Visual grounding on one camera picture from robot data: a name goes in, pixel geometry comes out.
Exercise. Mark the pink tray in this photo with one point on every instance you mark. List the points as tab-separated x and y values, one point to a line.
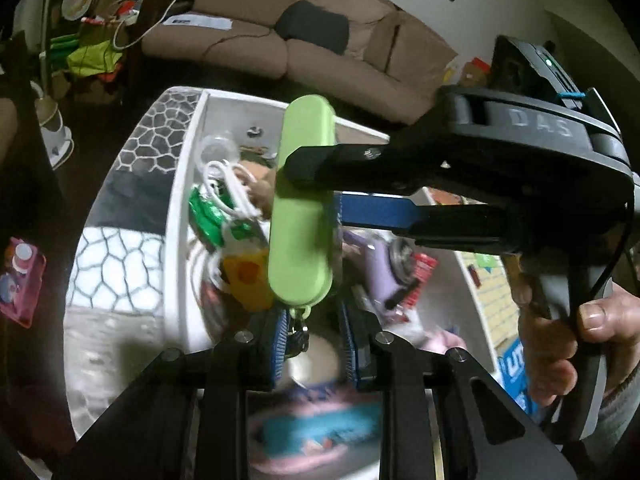
22	285

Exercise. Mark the yellow toy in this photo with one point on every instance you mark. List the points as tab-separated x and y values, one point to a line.
247	277

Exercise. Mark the pink and teal pouch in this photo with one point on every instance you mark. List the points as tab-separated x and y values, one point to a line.
310	427

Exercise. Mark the white storage box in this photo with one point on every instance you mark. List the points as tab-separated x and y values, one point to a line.
225	112

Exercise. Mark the person's right hand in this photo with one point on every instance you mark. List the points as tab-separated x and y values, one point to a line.
545	355

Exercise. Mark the round tin lid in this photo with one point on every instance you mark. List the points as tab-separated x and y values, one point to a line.
79	0

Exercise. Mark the white paper sheet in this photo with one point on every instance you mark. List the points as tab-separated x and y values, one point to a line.
200	22

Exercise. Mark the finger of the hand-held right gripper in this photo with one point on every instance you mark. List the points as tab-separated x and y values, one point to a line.
375	211
350	167

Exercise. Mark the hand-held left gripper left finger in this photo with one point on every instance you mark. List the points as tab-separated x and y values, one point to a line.
227	390

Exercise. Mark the yellow checkered blanket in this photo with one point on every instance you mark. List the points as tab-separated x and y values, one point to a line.
492	290

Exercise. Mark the green packet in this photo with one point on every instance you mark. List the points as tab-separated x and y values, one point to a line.
207	217

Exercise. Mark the red packet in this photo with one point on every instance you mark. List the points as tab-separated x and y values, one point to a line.
421	275

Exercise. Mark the green oblong case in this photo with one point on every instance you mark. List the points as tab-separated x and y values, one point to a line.
295	245

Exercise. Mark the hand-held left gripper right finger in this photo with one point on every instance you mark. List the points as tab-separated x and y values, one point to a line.
351	355

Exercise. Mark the grey hexagon pattern blanket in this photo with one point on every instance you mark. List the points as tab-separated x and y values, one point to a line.
120	265

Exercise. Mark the orange and red box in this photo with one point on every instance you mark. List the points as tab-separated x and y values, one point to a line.
472	72

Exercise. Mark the purple toy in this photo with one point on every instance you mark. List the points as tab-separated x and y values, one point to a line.
372	270

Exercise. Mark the brown sofa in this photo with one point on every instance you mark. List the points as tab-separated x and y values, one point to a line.
320	67

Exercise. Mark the black cushion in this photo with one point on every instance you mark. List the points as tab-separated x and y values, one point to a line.
312	27

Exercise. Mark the blue printed packet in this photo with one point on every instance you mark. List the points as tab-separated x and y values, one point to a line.
515	372

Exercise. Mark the person's right forearm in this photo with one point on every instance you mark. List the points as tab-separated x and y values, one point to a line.
622	415

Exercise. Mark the green cloth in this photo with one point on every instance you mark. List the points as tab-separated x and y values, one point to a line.
92	57

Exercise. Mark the clear plastic cup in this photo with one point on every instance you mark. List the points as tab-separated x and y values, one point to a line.
216	149

